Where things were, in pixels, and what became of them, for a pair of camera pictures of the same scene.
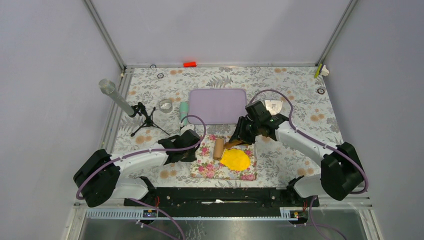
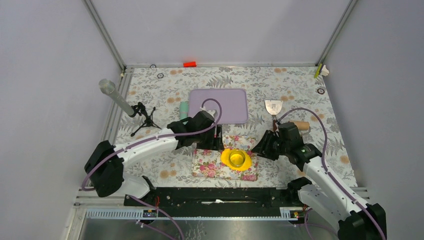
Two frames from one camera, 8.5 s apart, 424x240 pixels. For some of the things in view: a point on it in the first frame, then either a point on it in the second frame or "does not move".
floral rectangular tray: x=205 y=168 does not move
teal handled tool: x=183 y=110 does not move
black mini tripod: x=140 y=107 does not move
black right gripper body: x=248 y=130 → x=272 y=146
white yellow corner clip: x=322 y=70 does not move
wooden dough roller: x=219 y=148 → x=303 y=125
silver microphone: x=107 y=86 does not move
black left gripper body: x=189 y=155 → x=207 y=141
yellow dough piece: x=235 y=159 does not move
